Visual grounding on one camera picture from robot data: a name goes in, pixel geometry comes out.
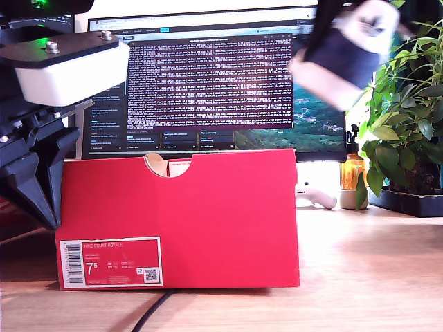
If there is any blue sneaker white sole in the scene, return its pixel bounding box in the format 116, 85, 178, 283
287, 0, 402, 112

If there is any red shoebox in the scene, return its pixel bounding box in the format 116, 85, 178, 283
0, 147, 301, 291

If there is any green leafy plant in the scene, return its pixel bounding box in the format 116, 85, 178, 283
355, 0, 443, 210

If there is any wide computer monitor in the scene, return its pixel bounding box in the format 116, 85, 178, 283
82, 5, 348, 163

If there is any amber pump bottle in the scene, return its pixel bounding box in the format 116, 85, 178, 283
340, 123, 368, 192

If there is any black planter tray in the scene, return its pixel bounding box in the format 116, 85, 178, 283
368, 188, 443, 219

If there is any small white pot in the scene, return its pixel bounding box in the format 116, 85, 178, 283
339, 188, 370, 210

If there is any white game controller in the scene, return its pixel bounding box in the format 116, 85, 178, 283
296, 181, 338, 210

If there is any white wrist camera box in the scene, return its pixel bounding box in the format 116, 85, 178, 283
0, 30, 131, 107

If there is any black cable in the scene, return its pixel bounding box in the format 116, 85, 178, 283
133, 289, 176, 332

